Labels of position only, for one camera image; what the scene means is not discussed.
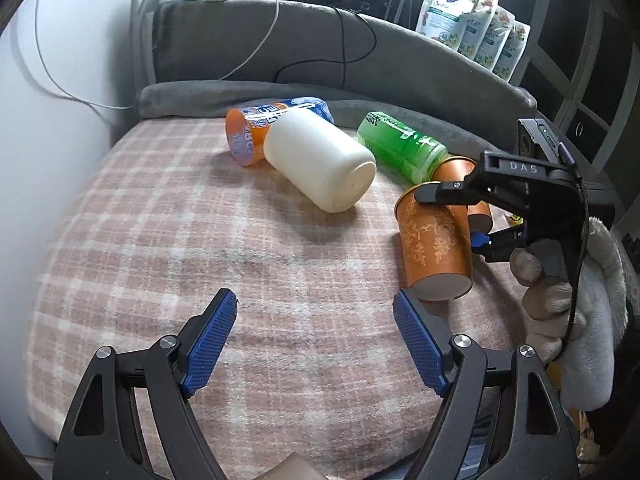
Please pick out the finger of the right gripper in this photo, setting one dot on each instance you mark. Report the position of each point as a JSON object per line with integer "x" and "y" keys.
{"x": 455, "y": 193}
{"x": 497, "y": 246}

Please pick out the grey rolled blanket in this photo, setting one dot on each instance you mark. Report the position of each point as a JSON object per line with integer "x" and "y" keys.
{"x": 213, "y": 98}

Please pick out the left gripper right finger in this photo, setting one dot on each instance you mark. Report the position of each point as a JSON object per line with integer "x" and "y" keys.
{"x": 454, "y": 367}

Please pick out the gloved right hand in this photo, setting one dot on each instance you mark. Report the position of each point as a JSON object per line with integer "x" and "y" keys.
{"x": 546, "y": 311}

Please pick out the refill pouch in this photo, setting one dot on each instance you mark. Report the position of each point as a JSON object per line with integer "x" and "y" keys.
{"x": 444, "y": 21}
{"x": 512, "y": 51}
{"x": 495, "y": 38}
{"x": 476, "y": 25}

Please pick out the pink plaid blanket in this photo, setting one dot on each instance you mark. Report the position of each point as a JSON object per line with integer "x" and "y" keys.
{"x": 314, "y": 364}

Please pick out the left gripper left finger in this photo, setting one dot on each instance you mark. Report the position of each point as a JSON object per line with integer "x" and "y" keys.
{"x": 175, "y": 367}

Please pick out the white plastic cup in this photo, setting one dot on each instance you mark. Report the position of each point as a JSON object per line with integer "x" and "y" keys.
{"x": 327, "y": 165}

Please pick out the grey sofa backrest cushion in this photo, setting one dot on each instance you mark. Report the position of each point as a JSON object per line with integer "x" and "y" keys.
{"x": 301, "y": 43}

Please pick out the orange patterned paper cup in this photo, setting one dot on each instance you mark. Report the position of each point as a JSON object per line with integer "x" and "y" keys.
{"x": 435, "y": 245}

